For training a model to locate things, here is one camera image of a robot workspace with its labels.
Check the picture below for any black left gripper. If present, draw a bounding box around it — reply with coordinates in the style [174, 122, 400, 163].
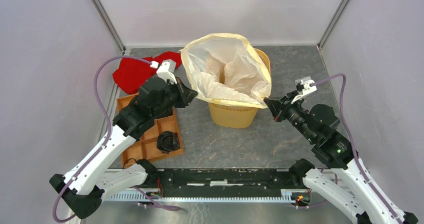
[152, 76, 199, 118]

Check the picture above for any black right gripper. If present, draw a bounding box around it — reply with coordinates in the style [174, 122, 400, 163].
[263, 89, 317, 142]

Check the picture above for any yellow mesh trash bin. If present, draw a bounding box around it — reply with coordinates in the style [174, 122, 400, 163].
[206, 48, 272, 128]

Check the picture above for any cream plastic trash bag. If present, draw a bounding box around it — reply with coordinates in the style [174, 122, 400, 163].
[180, 33, 272, 109]

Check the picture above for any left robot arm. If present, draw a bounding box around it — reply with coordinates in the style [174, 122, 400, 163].
[49, 77, 198, 219]

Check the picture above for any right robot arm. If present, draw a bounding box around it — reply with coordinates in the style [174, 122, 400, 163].
[264, 92, 419, 223]

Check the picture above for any black rolled bag lower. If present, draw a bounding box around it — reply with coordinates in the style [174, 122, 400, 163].
[156, 131, 181, 154]

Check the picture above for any red cloth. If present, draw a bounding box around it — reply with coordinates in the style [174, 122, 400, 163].
[112, 51, 182, 95]

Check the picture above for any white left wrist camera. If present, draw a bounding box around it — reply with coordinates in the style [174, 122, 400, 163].
[150, 59, 177, 84]

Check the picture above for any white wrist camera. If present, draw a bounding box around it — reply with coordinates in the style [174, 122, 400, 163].
[291, 76, 317, 104]
[150, 59, 177, 84]

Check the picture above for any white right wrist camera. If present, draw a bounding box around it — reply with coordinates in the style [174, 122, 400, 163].
[291, 76, 317, 104]

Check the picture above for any white slotted cable duct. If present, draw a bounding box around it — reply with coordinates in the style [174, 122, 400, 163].
[107, 189, 295, 204]

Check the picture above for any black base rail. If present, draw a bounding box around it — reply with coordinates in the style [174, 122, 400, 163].
[136, 159, 314, 198]

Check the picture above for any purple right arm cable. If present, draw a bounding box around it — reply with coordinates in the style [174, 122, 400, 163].
[309, 73, 405, 224]

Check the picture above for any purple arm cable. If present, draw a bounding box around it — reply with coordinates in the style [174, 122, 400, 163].
[309, 73, 405, 224]
[52, 56, 153, 223]

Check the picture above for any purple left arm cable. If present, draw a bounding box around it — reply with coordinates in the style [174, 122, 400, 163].
[52, 56, 153, 223]

